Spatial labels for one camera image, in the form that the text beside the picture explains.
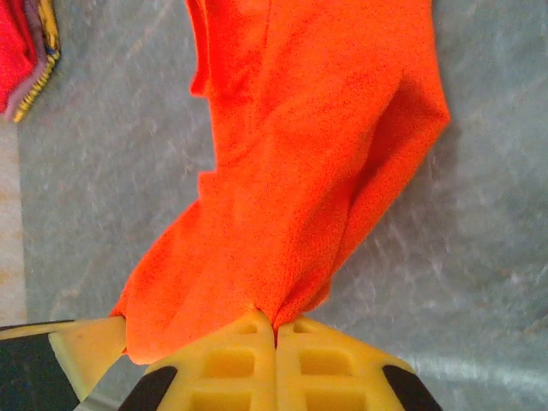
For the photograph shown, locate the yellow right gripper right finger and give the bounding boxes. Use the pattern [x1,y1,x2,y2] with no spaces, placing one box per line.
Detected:
[273,316,444,411]

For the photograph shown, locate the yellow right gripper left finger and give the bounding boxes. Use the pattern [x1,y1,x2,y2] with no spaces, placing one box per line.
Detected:
[117,311,275,411]

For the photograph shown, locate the orange t-shirt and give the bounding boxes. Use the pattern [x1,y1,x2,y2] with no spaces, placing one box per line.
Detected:
[109,0,453,367]

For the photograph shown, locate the red folded t-shirt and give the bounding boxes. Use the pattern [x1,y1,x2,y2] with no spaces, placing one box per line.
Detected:
[0,0,39,116]

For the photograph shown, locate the yellow t-shirt with black print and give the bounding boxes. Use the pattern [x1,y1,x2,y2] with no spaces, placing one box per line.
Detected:
[12,0,62,124]

